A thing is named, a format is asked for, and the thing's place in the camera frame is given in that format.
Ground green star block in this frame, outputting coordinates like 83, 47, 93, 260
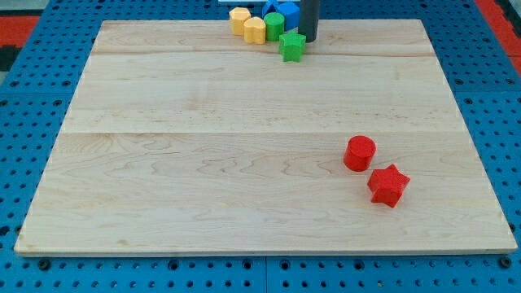
279, 32, 306, 62

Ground red star block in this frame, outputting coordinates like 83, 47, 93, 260
367, 164, 410, 208

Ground light wooden board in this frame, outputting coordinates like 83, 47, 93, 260
15, 20, 517, 257

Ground red cylinder block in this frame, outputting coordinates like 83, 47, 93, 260
344, 135, 377, 172

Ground yellow heart block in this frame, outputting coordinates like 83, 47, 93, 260
243, 17, 266, 45

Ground green cylinder block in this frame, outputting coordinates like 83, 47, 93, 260
264, 12, 285, 42

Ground yellow hexagon block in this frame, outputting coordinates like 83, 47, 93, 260
229, 7, 251, 36

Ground blue cube block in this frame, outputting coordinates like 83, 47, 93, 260
276, 2, 300, 31

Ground blue triangle block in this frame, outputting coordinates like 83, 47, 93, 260
261, 0, 278, 18

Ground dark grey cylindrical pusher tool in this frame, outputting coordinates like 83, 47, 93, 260
298, 0, 321, 43

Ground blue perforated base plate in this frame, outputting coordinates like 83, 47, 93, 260
1, 1, 520, 292

